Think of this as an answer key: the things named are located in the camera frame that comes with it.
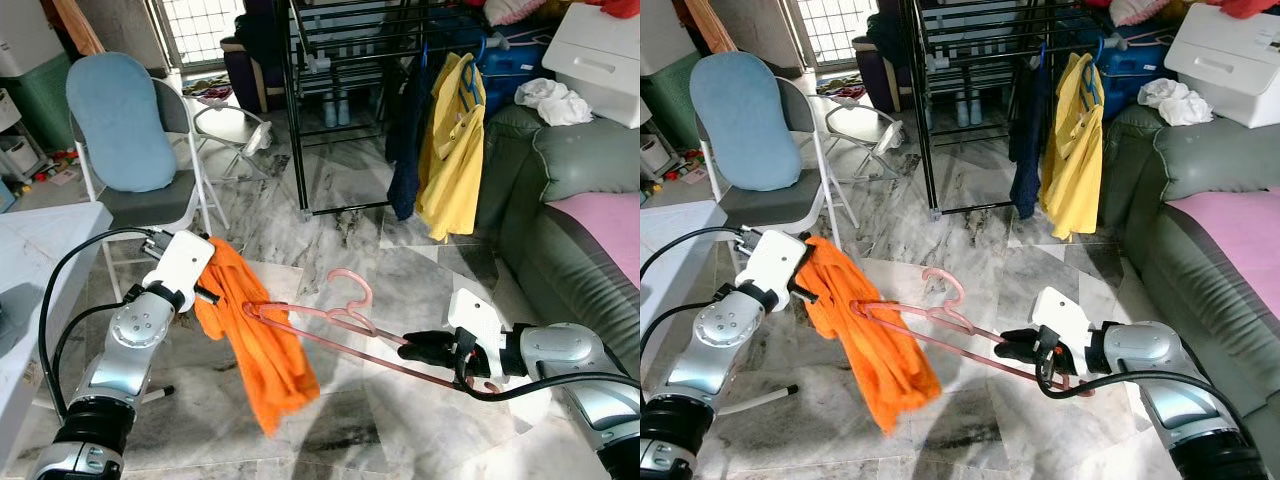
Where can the pink blanket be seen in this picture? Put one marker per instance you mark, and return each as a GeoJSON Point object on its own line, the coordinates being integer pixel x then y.
{"type": "Point", "coordinates": [1230, 240]}
{"type": "Point", "coordinates": [600, 230]}

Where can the yellow garment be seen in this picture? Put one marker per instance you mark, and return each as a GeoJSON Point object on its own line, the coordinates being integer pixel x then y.
{"type": "Point", "coordinates": [450, 160]}
{"type": "Point", "coordinates": [1072, 160]}

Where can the bright barred window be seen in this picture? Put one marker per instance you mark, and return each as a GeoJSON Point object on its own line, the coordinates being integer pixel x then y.
{"type": "Point", "coordinates": [830, 30]}
{"type": "Point", "coordinates": [200, 30]}

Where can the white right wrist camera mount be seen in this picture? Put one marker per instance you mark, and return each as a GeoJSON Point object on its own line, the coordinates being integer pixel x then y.
{"type": "Point", "coordinates": [475, 320]}
{"type": "Point", "coordinates": [1060, 318]}

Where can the orange garment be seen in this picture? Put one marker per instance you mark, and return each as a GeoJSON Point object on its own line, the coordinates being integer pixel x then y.
{"type": "Point", "coordinates": [880, 350]}
{"type": "Point", "coordinates": [260, 350]}

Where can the pink plastic clothes hanger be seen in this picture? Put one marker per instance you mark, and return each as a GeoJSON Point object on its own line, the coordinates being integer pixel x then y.
{"type": "Point", "coordinates": [355, 320]}
{"type": "Point", "coordinates": [948, 317]}

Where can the crumpled white cloth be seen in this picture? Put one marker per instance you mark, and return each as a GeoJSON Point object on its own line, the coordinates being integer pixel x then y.
{"type": "Point", "coordinates": [1175, 100]}
{"type": "Point", "coordinates": [555, 100]}

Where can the light blue cushion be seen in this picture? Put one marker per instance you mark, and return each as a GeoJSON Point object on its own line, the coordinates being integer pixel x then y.
{"type": "Point", "coordinates": [745, 120]}
{"type": "Point", "coordinates": [120, 120]}

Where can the black clothes drying rack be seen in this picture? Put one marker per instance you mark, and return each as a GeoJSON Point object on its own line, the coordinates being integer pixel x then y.
{"type": "Point", "coordinates": [298, 120]}
{"type": "Point", "coordinates": [926, 120]}

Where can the large blue storage box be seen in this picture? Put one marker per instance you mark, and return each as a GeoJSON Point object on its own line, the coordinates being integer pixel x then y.
{"type": "Point", "coordinates": [515, 75]}
{"type": "Point", "coordinates": [1135, 65]}

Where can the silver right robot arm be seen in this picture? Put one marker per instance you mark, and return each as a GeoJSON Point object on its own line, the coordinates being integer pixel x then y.
{"type": "Point", "coordinates": [1150, 350]}
{"type": "Point", "coordinates": [560, 350]}

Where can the blue plastic clothes hanger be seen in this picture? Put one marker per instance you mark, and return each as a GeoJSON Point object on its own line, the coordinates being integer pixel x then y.
{"type": "Point", "coordinates": [1092, 85]}
{"type": "Point", "coordinates": [470, 85]}

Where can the white plastic container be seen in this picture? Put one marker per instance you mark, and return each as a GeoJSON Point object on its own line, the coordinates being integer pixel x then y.
{"type": "Point", "coordinates": [660, 35]}
{"type": "Point", "coordinates": [30, 35]}

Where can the red cloth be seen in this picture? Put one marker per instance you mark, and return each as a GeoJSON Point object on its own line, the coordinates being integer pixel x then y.
{"type": "Point", "coordinates": [620, 8]}
{"type": "Point", "coordinates": [1250, 8]}

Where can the navy blue garment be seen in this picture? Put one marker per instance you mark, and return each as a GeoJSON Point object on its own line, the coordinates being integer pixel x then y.
{"type": "Point", "coordinates": [1028, 150]}
{"type": "Point", "coordinates": [408, 150]}

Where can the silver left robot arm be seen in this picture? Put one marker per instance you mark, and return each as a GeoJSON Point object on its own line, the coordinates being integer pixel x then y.
{"type": "Point", "coordinates": [120, 350]}
{"type": "Point", "coordinates": [715, 340]}

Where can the white pillow pink print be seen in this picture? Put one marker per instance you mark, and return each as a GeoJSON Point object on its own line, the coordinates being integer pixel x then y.
{"type": "Point", "coordinates": [515, 10]}
{"type": "Point", "coordinates": [1140, 10]}

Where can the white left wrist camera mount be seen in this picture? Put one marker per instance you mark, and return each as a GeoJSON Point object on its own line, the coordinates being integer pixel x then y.
{"type": "Point", "coordinates": [772, 265]}
{"type": "Point", "coordinates": [180, 265]}

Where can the tan leaning board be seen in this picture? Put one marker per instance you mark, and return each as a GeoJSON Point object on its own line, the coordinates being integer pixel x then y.
{"type": "Point", "coordinates": [78, 25]}
{"type": "Point", "coordinates": [712, 25]}

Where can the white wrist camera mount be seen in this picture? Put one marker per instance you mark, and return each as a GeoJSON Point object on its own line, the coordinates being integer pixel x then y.
{"type": "Point", "coordinates": [1060, 318]}
{"type": "Point", "coordinates": [180, 265]}
{"type": "Point", "coordinates": [475, 320]}
{"type": "Point", "coordinates": [772, 265]}

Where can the green leather sofa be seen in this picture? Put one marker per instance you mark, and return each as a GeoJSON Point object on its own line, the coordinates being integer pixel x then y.
{"type": "Point", "coordinates": [560, 160]}
{"type": "Point", "coordinates": [1190, 160]}

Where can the green plastic basket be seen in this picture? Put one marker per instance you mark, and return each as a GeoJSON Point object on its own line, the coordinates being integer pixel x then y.
{"type": "Point", "coordinates": [45, 110]}
{"type": "Point", "coordinates": [670, 100]}

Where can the dark purple cabinet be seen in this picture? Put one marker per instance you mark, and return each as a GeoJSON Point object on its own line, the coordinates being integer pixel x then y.
{"type": "Point", "coordinates": [885, 75]}
{"type": "Point", "coordinates": [250, 80]}

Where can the white storage box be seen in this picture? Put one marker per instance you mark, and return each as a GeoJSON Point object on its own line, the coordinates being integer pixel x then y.
{"type": "Point", "coordinates": [600, 60]}
{"type": "Point", "coordinates": [1230, 60]}

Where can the white tubular bouncer frame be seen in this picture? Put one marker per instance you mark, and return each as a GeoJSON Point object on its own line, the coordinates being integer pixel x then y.
{"type": "Point", "coordinates": [885, 135]}
{"type": "Point", "coordinates": [255, 135]}

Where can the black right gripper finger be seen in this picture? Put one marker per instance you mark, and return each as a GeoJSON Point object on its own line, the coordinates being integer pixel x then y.
{"type": "Point", "coordinates": [425, 350]}
{"type": "Point", "coordinates": [1018, 348]}

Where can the colourful floor mat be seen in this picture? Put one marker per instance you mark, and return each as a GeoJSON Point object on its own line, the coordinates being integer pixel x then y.
{"type": "Point", "coordinates": [840, 85]}
{"type": "Point", "coordinates": [210, 88]}

